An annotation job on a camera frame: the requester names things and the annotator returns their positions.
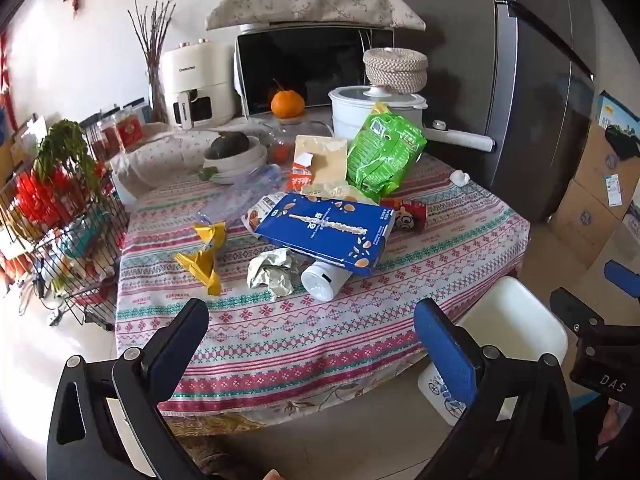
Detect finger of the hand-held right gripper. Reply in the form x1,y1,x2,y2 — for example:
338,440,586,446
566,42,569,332
604,260,640,304

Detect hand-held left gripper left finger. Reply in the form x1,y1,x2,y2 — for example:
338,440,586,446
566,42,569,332
46,298,210,480

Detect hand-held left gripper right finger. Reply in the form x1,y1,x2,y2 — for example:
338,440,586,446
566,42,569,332
414,298,593,480

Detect white plastic bin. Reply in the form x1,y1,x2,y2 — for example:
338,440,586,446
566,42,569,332
417,276,569,428

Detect paper wrapper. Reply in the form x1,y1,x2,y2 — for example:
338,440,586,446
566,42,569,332
247,250,297,302

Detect white plastic bottle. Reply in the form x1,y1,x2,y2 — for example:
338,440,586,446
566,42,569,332
301,258,351,302

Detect red snack packet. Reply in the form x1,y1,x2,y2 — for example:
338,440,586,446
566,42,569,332
380,198,428,233

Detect white nut snack packet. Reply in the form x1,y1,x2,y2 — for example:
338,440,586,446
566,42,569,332
241,194,281,238

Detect pale yellow snack packet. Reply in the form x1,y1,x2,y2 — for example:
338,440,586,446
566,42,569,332
302,182,381,206

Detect clear plastic bottle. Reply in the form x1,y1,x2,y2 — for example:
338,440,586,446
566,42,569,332
227,164,283,196

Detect brown cardboard box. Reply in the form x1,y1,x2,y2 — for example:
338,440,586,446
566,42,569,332
570,122,640,221
547,180,626,263

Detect yellow snack wrapper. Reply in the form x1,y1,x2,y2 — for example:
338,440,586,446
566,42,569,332
175,221,228,297

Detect floral under tablecloth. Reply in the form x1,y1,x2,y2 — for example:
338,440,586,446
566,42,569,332
165,385,381,461

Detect patterned striped tablecloth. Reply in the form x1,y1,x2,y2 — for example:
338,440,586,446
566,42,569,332
114,150,531,431

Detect printed blue cardboard box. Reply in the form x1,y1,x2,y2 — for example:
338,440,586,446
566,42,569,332
595,91,640,133

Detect quilted dotted cloth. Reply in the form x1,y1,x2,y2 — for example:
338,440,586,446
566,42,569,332
110,129,221,191

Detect white bowl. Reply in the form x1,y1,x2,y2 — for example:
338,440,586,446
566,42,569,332
202,135,268,186

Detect red packets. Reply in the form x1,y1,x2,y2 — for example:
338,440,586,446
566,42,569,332
15,170,71,231

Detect green snack bag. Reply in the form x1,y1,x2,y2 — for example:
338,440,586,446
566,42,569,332
346,101,427,199

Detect dark green squash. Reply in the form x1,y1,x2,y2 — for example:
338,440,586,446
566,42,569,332
209,131,249,161

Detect grey refrigerator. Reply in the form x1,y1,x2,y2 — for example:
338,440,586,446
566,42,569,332
390,0,611,226

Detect red label jar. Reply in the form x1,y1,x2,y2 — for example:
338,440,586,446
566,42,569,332
97,117,121,160
114,110,145,153

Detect beige and orange carton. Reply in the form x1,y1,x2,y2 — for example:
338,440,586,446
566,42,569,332
286,135,348,196

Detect green leafy plant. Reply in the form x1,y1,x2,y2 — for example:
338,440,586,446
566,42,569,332
35,120,108,196

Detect clear glass jar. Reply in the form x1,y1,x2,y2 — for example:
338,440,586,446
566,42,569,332
260,112,333,166

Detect white electric pot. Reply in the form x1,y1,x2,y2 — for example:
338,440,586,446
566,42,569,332
328,86,429,141

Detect orange fruit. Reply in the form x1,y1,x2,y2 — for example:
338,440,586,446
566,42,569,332
270,80,306,119

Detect white air fryer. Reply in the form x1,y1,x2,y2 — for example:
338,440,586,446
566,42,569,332
161,39,236,130

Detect vase of dry twigs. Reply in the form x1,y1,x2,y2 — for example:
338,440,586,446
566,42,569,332
127,0,186,123

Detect silver countertop oven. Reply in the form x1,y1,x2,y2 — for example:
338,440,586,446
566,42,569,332
234,24,396,120

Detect floral cloth cover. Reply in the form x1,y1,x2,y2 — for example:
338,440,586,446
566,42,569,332
205,0,426,32

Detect black wire rack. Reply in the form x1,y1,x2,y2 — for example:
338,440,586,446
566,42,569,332
0,110,128,331

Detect woven rope basket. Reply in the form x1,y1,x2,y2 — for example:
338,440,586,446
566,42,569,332
363,48,429,95

